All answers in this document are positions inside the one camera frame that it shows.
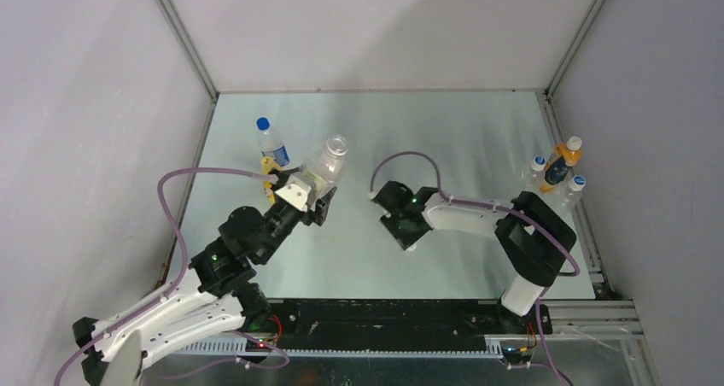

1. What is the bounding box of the clear Pocari bottle rear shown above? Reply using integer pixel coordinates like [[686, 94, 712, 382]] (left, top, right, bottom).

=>
[[518, 155, 546, 193]]

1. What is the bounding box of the clear pocari bottle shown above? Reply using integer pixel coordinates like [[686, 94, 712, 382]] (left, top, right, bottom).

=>
[[552, 175, 587, 216], [518, 155, 546, 193]]

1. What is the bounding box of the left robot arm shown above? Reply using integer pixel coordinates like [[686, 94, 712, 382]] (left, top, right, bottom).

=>
[[73, 188, 336, 385]]

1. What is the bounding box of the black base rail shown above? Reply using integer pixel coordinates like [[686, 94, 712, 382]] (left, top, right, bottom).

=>
[[241, 298, 552, 353]]

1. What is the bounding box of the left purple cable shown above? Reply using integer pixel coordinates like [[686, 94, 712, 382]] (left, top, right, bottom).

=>
[[53, 167, 281, 386]]

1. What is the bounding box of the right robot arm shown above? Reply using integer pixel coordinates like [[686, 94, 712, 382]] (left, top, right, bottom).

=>
[[369, 181, 577, 333]]

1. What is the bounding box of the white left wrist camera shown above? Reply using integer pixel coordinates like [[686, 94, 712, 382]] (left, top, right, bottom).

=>
[[274, 171, 318, 213]]

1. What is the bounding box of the aluminium frame front rail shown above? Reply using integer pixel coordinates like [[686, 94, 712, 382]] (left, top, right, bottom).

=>
[[142, 298, 644, 360]]

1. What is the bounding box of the clear square bottle cream label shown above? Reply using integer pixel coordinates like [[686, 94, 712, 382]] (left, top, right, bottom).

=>
[[300, 135, 348, 198]]

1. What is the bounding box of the orange navy label bottle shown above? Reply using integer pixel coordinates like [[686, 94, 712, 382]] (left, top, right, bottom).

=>
[[539, 136, 582, 193]]

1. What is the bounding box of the clear Pocari bottle front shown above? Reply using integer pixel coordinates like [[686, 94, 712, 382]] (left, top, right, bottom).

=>
[[552, 175, 587, 216]]

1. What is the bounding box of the yellow juice bottle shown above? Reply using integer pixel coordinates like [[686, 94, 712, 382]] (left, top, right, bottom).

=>
[[260, 155, 281, 205]]

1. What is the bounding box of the clear bottle blue label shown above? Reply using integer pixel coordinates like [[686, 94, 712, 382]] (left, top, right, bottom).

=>
[[256, 117, 290, 167]]

